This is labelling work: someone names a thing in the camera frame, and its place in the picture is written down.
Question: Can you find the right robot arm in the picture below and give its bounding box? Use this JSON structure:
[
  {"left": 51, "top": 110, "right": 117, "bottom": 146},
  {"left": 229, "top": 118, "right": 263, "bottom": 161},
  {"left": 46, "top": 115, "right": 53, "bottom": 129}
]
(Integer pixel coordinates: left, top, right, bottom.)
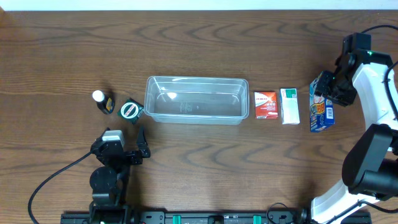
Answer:
[{"left": 303, "top": 32, "right": 397, "bottom": 223}]

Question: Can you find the blue cooling patch box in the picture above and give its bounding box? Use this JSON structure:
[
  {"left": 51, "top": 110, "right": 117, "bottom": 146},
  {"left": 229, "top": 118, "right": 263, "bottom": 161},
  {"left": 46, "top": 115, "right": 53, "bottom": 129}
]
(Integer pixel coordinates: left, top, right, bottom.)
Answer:
[{"left": 309, "top": 73, "right": 335, "bottom": 133}]

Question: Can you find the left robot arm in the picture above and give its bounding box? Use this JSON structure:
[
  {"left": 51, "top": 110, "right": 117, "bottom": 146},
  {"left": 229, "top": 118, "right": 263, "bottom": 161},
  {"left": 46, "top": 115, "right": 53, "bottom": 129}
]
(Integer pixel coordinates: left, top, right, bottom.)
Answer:
[{"left": 87, "top": 126, "right": 150, "bottom": 224}]

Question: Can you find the green Zam-Buk ointment box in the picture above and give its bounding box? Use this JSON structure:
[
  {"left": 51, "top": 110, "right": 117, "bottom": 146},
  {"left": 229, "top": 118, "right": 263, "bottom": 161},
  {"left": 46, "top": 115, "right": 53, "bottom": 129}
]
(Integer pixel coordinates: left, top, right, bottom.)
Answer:
[{"left": 118, "top": 98, "right": 144, "bottom": 124}]

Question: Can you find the dark syrup bottle white cap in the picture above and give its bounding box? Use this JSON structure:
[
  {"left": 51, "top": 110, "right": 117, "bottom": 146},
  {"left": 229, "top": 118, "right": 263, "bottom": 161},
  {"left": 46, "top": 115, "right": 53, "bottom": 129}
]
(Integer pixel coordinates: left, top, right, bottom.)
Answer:
[{"left": 92, "top": 90, "right": 115, "bottom": 114}]

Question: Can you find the black mounting rail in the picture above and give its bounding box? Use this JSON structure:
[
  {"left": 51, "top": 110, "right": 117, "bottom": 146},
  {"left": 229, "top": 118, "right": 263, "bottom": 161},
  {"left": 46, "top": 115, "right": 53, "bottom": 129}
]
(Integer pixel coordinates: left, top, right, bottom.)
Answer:
[{"left": 60, "top": 210, "right": 373, "bottom": 224}]

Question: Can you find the white green medicine box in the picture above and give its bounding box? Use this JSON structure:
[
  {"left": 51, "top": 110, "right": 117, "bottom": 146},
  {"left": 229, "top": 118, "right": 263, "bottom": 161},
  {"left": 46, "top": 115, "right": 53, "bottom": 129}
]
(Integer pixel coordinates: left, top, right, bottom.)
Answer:
[{"left": 280, "top": 88, "right": 300, "bottom": 124}]

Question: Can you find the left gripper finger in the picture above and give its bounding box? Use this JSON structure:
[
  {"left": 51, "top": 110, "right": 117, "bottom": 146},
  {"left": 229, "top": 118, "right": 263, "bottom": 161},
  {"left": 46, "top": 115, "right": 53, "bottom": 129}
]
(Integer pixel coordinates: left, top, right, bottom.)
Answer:
[
  {"left": 136, "top": 126, "right": 149, "bottom": 152},
  {"left": 93, "top": 128, "right": 110, "bottom": 149}
]

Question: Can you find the red medicine box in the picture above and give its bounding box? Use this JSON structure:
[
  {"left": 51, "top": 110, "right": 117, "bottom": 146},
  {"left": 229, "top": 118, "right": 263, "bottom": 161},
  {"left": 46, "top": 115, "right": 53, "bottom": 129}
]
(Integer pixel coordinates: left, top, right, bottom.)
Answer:
[{"left": 254, "top": 91, "right": 279, "bottom": 119}]

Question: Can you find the clear plastic container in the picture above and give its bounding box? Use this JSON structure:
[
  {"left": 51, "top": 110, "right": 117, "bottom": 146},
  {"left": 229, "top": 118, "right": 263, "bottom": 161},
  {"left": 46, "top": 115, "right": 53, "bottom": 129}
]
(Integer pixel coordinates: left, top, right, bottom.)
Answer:
[{"left": 144, "top": 76, "right": 249, "bottom": 125}]

